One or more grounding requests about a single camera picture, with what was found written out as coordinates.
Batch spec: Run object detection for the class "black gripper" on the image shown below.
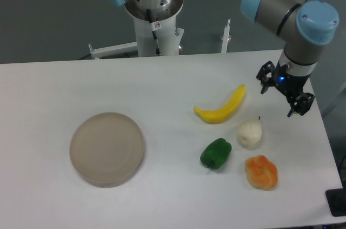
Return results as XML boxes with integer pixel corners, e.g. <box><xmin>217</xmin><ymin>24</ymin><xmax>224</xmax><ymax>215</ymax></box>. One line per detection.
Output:
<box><xmin>256</xmin><ymin>61</ymin><xmax>315</xmax><ymax>117</ymax></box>

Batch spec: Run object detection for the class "yellow banana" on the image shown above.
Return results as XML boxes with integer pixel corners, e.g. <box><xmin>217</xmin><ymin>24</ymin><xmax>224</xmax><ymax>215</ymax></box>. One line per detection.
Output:
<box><xmin>194</xmin><ymin>84</ymin><xmax>247</xmax><ymax>124</ymax></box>

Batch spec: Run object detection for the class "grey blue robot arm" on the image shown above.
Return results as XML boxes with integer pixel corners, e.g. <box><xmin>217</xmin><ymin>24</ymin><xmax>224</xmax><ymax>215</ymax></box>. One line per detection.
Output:
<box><xmin>109</xmin><ymin>0</ymin><xmax>339</xmax><ymax>115</ymax></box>

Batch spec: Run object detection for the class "white pear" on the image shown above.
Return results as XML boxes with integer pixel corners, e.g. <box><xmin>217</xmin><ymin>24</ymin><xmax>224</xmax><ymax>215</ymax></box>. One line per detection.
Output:
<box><xmin>237</xmin><ymin>116</ymin><xmax>263</xmax><ymax>150</ymax></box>

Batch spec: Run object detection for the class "orange knotted bread roll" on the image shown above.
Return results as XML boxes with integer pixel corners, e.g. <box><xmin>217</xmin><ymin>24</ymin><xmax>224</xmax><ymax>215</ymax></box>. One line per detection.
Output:
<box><xmin>244</xmin><ymin>155</ymin><xmax>278</xmax><ymax>191</ymax></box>

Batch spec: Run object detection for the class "green bell pepper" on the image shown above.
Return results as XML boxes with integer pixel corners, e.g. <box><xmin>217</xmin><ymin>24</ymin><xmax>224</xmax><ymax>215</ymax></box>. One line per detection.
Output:
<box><xmin>200</xmin><ymin>138</ymin><xmax>232</xmax><ymax>170</ymax></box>

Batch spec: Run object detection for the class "black device at table edge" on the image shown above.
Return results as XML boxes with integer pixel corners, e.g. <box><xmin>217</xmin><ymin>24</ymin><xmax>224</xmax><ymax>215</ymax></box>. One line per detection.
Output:
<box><xmin>325</xmin><ymin>188</ymin><xmax>345</xmax><ymax>217</ymax></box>

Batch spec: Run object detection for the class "beige round plate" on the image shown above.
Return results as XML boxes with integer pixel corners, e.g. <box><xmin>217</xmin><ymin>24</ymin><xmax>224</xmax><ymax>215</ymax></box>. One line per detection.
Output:
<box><xmin>69</xmin><ymin>112</ymin><xmax>145</xmax><ymax>188</ymax></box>

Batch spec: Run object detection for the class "white right support bracket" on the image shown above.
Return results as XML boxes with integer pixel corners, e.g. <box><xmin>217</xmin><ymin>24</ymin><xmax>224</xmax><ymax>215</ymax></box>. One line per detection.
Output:
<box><xmin>221</xmin><ymin>18</ymin><xmax>231</xmax><ymax>54</ymax></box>

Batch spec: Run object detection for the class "white support bracket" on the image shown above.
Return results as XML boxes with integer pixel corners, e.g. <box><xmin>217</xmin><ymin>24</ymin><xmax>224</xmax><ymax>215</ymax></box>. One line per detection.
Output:
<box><xmin>221</xmin><ymin>18</ymin><xmax>231</xmax><ymax>54</ymax></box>
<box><xmin>88</xmin><ymin>42</ymin><xmax>137</xmax><ymax>59</ymax></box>

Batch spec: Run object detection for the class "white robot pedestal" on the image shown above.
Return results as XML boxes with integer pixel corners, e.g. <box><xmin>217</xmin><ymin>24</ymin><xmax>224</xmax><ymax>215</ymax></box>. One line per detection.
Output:
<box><xmin>125</xmin><ymin>0</ymin><xmax>184</xmax><ymax>57</ymax></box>

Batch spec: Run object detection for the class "black cable on pedestal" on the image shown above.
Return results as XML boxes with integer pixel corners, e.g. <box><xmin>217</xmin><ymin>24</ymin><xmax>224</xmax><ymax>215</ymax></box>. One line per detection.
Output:
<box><xmin>145</xmin><ymin>9</ymin><xmax>163</xmax><ymax>57</ymax></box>

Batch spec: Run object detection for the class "white left support bracket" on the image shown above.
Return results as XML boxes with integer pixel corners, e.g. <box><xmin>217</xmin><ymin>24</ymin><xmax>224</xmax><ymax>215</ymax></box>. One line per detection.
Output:
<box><xmin>88</xmin><ymin>42</ymin><xmax>137</xmax><ymax>59</ymax></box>

